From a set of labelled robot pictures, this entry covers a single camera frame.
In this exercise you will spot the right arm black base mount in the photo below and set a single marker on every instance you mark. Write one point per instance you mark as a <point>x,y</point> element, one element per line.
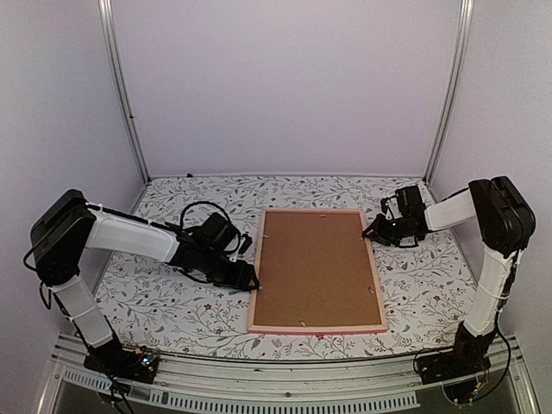
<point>467,363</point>

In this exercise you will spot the aluminium front rail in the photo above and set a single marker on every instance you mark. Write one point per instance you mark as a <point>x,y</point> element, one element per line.
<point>197,384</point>

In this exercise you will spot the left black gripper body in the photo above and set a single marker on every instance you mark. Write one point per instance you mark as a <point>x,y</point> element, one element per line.
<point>218,274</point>

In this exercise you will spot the aluminium corner post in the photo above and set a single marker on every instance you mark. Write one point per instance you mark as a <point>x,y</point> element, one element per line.
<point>110,39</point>
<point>454,79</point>

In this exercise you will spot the right aluminium corner post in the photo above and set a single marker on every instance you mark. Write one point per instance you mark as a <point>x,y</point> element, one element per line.
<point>454,79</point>

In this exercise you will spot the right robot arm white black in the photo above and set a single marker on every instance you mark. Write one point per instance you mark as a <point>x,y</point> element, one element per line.
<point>506,223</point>

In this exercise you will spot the floral patterned table mat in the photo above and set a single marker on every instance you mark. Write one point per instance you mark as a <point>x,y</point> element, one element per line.
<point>427,290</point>

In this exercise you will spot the brown cardboard backing board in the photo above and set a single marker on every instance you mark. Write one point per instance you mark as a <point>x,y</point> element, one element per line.
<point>315,271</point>

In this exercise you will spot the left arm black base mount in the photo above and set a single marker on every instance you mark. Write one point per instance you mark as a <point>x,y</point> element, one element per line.
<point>139,364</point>

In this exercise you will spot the left aluminium corner post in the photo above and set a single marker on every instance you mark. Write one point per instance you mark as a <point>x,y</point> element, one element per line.
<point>110,39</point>

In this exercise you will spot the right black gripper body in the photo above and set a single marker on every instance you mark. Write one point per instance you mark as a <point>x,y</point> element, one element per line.
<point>398,231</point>

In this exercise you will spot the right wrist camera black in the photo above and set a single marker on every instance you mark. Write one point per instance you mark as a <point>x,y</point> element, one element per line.
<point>407,202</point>

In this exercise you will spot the pink wooden picture frame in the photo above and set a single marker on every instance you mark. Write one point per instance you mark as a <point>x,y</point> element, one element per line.
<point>254,302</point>

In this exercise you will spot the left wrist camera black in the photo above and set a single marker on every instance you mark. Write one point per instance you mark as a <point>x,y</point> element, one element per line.
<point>219,235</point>

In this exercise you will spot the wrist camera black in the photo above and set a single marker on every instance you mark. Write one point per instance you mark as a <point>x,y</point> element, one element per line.
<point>219,235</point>
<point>407,202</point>

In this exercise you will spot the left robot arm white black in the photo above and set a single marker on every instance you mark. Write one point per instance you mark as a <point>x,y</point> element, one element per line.
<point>73,224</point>

